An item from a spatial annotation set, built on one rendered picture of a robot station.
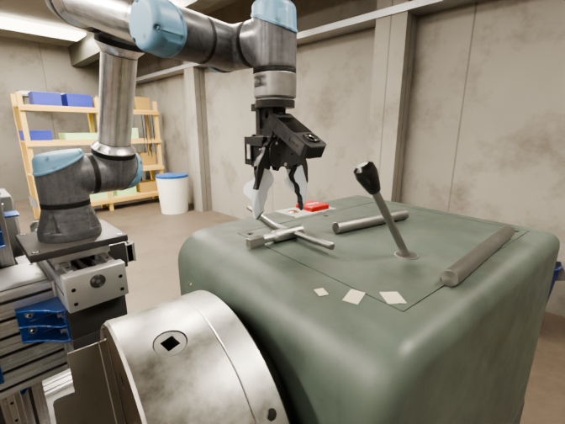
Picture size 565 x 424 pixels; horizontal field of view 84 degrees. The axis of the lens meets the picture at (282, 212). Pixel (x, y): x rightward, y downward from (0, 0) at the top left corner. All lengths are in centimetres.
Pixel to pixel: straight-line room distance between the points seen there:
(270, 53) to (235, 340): 43
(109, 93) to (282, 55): 54
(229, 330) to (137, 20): 44
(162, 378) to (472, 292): 36
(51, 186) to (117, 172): 16
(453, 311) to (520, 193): 285
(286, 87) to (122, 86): 52
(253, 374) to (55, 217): 75
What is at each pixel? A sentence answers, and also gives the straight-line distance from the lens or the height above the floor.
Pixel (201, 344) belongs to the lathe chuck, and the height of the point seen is 123.
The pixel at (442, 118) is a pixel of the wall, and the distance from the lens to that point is 334.
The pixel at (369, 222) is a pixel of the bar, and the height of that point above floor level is 127.
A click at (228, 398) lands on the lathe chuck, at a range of 35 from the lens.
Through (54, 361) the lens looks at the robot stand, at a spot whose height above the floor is 85.
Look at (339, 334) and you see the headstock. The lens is 35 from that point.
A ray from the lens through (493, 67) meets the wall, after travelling 328.
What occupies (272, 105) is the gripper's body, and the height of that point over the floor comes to 149.
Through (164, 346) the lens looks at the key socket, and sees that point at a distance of 38.
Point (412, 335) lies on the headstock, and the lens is 35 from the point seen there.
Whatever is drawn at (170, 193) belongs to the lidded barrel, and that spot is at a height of 39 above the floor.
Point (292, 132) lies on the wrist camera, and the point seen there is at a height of 144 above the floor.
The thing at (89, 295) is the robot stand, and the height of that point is 106.
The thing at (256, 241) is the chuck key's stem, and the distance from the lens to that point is 52.
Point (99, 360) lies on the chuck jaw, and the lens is 45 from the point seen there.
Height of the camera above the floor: 145
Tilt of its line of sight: 15 degrees down
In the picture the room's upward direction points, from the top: straight up
